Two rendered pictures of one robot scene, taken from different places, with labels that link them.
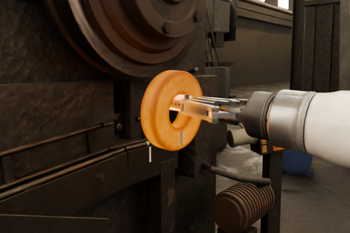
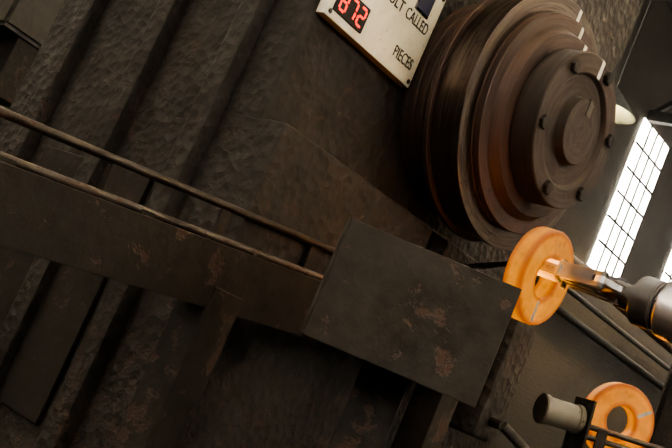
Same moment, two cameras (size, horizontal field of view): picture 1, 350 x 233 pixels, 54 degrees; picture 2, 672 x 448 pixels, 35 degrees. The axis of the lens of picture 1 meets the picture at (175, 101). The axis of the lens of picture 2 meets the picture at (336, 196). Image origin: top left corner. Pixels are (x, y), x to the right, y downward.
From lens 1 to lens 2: 1.09 m
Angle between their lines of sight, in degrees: 16
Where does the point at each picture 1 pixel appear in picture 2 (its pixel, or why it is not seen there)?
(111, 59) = (466, 194)
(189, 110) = (569, 272)
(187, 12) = (570, 182)
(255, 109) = (646, 288)
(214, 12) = not seen: hidden behind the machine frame
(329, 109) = not seen: outside the picture
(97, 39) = (465, 163)
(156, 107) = (533, 256)
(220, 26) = not seen: hidden behind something
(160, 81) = (544, 232)
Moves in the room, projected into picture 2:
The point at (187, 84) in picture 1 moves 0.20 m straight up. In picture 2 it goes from (564, 253) to (609, 139)
